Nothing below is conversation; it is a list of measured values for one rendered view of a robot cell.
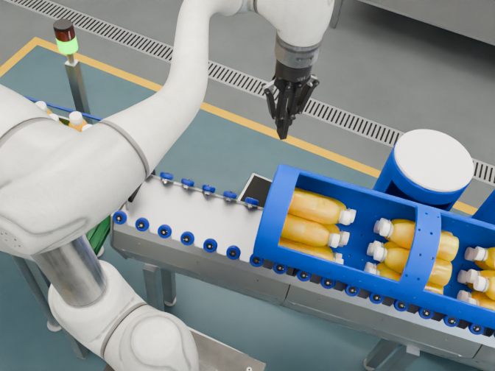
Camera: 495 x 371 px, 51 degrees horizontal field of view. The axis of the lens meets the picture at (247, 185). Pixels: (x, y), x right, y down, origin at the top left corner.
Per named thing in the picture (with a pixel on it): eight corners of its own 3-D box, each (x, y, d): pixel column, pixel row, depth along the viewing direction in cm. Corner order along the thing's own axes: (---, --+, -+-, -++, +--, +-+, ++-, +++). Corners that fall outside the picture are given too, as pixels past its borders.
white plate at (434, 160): (386, 129, 186) (385, 131, 187) (406, 191, 170) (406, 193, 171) (458, 128, 189) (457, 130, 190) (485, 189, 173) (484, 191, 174)
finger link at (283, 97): (292, 84, 108) (286, 85, 108) (284, 121, 117) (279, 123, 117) (286, 72, 111) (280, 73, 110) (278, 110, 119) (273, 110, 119)
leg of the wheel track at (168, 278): (173, 308, 247) (169, 242, 197) (162, 304, 248) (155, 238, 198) (177, 297, 251) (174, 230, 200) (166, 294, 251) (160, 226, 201)
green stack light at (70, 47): (72, 56, 175) (69, 44, 171) (54, 51, 176) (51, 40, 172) (81, 45, 179) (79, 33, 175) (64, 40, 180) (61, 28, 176)
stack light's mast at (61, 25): (75, 70, 180) (66, 32, 167) (59, 65, 181) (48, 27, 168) (84, 58, 184) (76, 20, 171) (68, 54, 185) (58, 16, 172)
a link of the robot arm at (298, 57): (330, 43, 99) (324, 68, 104) (311, 15, 104) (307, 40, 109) (286, 51, 97) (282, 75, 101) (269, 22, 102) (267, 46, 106)
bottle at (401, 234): (449, 266, 144) (382, 246, 146) (448, 248, 149) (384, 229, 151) (460, 251, 139) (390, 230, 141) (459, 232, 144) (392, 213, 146)
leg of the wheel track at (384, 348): (374, 372, 238) (423, 321, 187) (362, 369, 238) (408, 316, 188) (376, 361, 241) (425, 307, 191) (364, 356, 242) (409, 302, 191)
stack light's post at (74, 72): (111, 230, 269) (74, 67, 181) (104, 227, 270) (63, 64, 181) (115, 224, 272) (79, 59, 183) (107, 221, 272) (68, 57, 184)
